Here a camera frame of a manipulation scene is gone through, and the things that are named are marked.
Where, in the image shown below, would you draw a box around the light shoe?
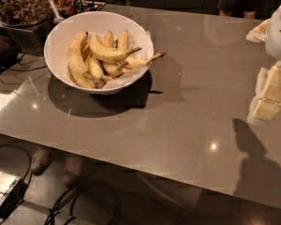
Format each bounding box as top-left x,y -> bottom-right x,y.
30,146 -> 52,174
63,155 -> 82,187

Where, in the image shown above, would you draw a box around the back right upright banana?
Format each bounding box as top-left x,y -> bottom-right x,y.
117,30 -> 129,50

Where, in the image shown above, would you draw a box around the small middle yellow banana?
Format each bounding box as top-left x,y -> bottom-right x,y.
87,55 -> 104,80

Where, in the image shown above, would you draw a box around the banana with long stem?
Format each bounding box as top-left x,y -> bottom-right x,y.
125,51 -> 166,69

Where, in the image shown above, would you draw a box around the glass jar of nuts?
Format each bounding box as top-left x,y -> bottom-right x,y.
0,0 -> 49,27

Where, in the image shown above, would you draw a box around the back left upright banana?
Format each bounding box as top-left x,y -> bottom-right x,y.
103,31 -> 114,48

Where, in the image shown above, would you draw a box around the large left yellow banana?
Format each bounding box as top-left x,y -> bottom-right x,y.
67,32 -> 96,89

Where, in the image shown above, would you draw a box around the upright banana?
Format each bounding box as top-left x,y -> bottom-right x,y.
117,30 -> 129,50
103,31 -> 114,48

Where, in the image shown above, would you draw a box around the black wire basket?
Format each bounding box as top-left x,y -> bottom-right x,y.
73,0 -> 105,14

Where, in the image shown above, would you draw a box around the dark round device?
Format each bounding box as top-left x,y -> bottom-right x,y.
0,36 -> 22,74

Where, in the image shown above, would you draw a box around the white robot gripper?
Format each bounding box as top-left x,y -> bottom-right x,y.
245,5 -> 281,125

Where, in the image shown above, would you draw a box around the white handled scoop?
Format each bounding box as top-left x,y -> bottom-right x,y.
48,0 -> 64,24

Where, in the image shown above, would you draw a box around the right light shoe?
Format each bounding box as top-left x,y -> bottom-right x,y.
63,155 -> 82,187

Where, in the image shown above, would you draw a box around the black floor cables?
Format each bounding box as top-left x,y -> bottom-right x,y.
0,143 -> 120,225

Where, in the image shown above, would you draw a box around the black cable on counter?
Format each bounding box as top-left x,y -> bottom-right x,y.
0,45 -> 50,86

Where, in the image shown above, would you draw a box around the white ceramic bowl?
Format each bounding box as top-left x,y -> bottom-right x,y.
44,11 -> 147,96

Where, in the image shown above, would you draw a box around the metal box on floor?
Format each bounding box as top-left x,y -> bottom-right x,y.
0,171 -> 21,218

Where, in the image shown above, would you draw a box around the left light shoe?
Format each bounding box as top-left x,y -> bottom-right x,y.
30,146 -> 52,174

